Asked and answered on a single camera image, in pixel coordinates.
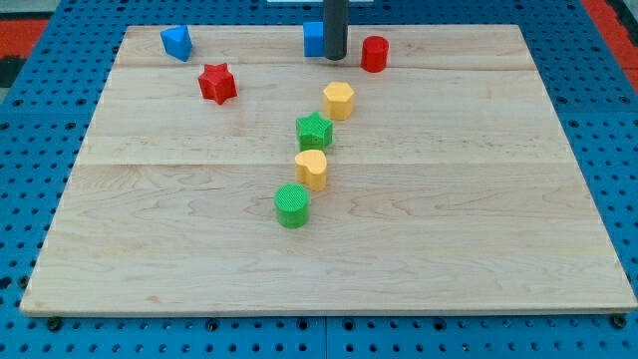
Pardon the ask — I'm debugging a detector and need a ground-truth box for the red cylinder block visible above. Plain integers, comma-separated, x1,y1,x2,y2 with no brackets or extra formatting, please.
361,36,390,73

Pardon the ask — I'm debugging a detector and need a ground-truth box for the blue cube block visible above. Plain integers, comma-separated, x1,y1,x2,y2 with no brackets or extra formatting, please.
302,21,324,57

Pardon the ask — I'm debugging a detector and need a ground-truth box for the yellow heart block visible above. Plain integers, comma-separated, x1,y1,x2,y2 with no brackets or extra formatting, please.
294,150,327,191

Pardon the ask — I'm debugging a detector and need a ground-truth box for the green cylinder block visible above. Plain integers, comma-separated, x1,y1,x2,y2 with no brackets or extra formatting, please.
274,182,310,228

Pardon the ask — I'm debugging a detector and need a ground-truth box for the green star block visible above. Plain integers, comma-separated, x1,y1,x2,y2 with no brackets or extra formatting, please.
296,112,333,152

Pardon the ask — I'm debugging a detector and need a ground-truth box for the yellow hexagon block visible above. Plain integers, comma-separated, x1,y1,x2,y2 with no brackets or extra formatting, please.
323,82,355,121

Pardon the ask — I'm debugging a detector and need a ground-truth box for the light wooden board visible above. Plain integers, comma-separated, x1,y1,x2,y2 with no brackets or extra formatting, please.
21,25,637,317

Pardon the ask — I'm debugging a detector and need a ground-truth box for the red star block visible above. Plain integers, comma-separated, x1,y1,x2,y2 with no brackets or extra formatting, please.
197,63,237,105

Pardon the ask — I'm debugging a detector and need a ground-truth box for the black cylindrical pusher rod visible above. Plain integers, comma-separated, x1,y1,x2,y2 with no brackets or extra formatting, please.
323,0,349,61

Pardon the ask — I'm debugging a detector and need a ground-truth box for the blue triangular prism block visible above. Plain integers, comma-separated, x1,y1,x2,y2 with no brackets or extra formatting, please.
160,25,192,62

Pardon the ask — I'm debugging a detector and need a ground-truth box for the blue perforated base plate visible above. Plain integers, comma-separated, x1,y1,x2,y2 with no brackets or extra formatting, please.
1,1,637,358

